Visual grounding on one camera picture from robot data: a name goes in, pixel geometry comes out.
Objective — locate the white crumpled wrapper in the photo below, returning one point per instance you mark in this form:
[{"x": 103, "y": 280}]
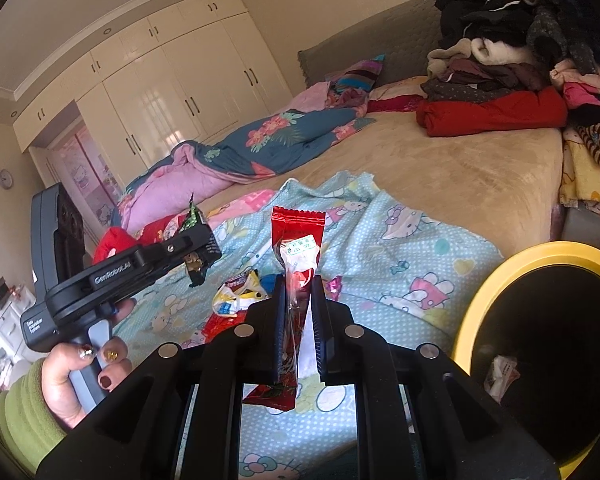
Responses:
[{"x": 500, "y": 377}]

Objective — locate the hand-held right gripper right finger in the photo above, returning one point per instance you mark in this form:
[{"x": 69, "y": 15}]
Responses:
[{"x": 318, "y": 325}]

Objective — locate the cream wardrobe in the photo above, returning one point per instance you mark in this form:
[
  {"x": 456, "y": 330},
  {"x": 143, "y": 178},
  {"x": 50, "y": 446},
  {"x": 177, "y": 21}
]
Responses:
[{"x": 170, "y": 85}]

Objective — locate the green black snack wrapper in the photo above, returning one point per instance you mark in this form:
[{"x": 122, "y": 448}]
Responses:
[{"x": 194, "y": 220}]

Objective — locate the blue cloth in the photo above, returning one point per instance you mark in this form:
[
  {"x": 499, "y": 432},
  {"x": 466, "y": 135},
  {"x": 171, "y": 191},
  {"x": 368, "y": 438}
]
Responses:
[{"x": 269, "y": 282}]

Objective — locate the person's left forearm green sleeve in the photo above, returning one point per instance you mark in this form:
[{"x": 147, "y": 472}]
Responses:
[{"x": 15, "y": 415}]

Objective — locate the round wall clock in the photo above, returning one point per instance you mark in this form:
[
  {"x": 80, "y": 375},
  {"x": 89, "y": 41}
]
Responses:
[{"x": 5, "y": 178}]

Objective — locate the yellow cartoon blanket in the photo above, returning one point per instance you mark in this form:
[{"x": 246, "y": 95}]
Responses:
[{"x": 587, "y": 175}]

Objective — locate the small pink red wrapper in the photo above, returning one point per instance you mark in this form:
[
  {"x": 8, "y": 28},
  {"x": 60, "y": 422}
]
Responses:
[{"x": 333, "y": 287}]

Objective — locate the yellow white snack wrapper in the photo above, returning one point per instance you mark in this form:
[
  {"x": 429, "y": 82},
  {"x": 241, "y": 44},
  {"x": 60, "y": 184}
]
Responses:
[{"x": 237, "y": 295}]

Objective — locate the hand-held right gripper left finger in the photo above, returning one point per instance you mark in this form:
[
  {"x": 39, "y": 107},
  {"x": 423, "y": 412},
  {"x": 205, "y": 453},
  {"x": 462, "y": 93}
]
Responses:
[{"x": 279, "y": 320}]

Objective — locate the red printed bag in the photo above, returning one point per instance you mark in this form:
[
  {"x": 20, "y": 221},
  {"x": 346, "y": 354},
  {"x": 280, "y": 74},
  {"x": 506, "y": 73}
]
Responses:
[{"x": 162, "y": 227}]

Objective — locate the yellow bin with black bag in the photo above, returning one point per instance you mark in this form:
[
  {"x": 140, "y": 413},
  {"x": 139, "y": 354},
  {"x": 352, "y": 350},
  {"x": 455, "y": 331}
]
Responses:
[{"x": 555, "y": 320}]

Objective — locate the blue floral quilt pink lining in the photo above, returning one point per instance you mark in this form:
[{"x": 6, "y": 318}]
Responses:
[{"x": 280, "y": 135}]

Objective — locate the red white pillow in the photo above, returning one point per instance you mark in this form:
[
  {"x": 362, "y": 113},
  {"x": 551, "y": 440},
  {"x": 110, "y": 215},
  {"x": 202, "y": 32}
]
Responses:
[{"x": 395, "y": 97}]

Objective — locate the person's left hand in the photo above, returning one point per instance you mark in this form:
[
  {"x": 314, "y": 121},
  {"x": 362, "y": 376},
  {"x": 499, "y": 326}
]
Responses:
[{"x": 62, "y": 385}]

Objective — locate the red cloth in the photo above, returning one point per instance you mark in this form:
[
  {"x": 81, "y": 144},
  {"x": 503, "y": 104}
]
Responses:
[{"x": 115, "y": 245}]

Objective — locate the grey quilted pillow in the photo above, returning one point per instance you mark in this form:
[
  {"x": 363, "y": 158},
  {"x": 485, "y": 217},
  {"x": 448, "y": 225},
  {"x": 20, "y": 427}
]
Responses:
[{"x": 380, "y": 35}]

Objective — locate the pile of clothes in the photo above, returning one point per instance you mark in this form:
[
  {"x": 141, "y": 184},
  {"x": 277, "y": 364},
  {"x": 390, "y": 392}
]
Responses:
[{"x": 530, "y": 35}]

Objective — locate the folded red garment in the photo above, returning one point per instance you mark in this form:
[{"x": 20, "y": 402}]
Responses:
[{"x": 490, "y": 112}]

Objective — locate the red snack packet white label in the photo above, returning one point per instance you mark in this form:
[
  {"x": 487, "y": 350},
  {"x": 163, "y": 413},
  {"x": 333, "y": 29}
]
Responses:
[{"x": 296, "y": 240}]

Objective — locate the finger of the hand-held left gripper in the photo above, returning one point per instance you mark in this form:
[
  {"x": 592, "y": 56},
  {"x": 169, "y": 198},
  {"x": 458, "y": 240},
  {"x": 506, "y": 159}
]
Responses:
[{"x": 202, "y": 242}]

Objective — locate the bed with tan sheet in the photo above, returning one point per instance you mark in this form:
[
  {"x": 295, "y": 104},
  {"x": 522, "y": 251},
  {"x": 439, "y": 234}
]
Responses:
[{"x": 455, "y": 170}]

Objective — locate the striped pillow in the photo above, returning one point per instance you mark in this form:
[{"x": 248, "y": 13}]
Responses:
[{"x": 357, "y": 77}]

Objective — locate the light blue cartoon blanket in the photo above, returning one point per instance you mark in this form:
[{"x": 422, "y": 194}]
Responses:
[{"x": 390, "y": 250}]

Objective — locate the pink yellow blanket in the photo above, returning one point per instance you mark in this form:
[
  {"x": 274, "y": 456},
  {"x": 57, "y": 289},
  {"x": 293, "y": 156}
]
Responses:
[{"x": 240, "y": 205}]

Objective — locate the pink cartoon door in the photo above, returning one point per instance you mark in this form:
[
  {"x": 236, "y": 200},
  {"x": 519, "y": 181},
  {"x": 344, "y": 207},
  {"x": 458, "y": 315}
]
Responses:
[{"x": 87, "y": 175}]

